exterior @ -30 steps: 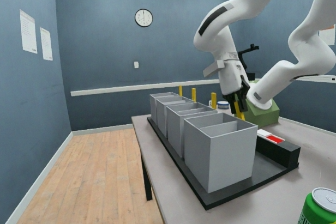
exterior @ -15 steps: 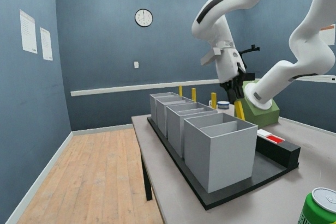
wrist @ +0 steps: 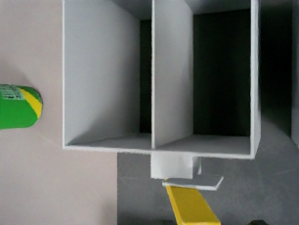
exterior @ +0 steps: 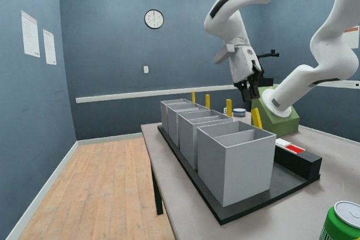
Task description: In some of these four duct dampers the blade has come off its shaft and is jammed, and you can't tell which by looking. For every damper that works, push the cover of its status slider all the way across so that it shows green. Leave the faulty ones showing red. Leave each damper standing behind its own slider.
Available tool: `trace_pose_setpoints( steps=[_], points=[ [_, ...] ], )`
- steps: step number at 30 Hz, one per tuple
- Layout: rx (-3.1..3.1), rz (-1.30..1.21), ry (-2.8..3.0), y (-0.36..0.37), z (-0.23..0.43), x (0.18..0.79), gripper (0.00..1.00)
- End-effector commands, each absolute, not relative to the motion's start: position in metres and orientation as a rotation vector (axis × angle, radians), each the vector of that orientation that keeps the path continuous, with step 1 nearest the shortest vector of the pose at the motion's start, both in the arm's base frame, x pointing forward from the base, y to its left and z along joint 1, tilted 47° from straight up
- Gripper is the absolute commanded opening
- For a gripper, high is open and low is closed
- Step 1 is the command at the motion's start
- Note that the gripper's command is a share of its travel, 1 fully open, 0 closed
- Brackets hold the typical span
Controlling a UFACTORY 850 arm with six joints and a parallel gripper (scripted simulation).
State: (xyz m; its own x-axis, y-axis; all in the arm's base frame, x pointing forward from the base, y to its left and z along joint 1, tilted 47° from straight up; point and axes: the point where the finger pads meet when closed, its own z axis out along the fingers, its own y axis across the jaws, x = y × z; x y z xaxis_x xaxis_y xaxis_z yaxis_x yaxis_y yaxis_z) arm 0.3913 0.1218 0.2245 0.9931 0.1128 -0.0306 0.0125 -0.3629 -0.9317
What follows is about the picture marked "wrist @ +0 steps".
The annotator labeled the green drink can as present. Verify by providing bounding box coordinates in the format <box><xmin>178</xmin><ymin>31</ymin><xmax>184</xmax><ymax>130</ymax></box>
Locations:
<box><xmin>0</xmin><ymin>84</ymin><xmax>41</xmax><ymax>131</ymax></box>

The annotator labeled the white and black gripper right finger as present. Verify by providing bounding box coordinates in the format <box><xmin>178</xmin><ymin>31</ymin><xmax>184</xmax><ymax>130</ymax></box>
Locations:
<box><xmin>247</xmin><ymin>220</ymin><xmax>269</xmax><ymax>225</ymax></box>

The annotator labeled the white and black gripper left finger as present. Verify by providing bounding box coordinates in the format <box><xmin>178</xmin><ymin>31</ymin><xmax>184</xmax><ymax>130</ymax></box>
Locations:
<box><xmin>162</xmin><ymin>220</ymin><xmax>178</xmax><ymax>225</ymax></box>

